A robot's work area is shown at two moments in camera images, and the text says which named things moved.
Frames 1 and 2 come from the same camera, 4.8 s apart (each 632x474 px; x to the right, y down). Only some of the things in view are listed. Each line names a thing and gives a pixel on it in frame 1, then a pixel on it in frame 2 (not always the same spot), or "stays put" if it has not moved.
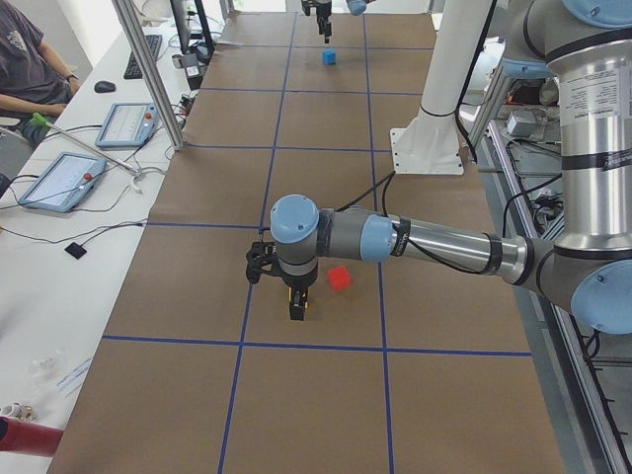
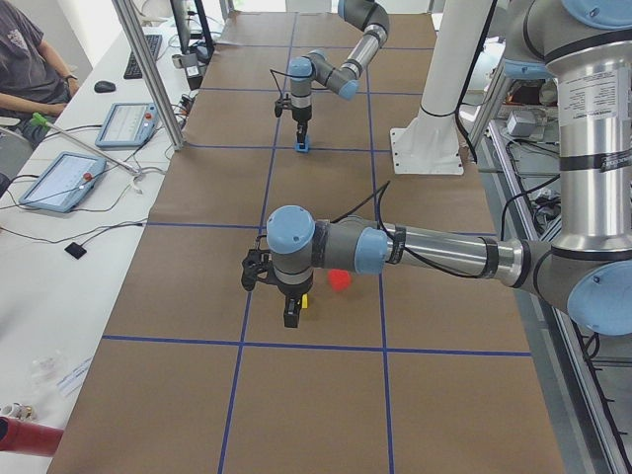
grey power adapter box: (522, 123) stays put
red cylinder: (24, 436) stays put
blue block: (329, 55) to (302, 147)
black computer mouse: (104, 86) stays put
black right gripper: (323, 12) to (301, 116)
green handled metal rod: (39, 121) stays put
